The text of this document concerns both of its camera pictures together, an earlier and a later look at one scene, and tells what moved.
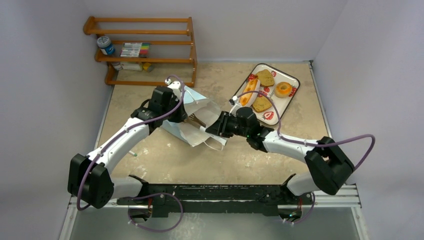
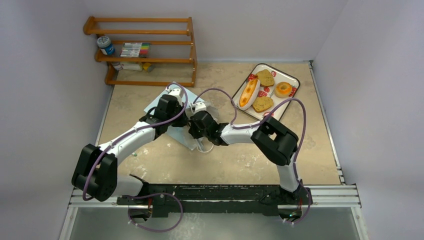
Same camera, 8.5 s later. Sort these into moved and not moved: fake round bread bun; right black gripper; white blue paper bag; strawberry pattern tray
Moved: right black gripper; white blue paper bag
Not moved: strawberry pattern tray; fake round bread bun
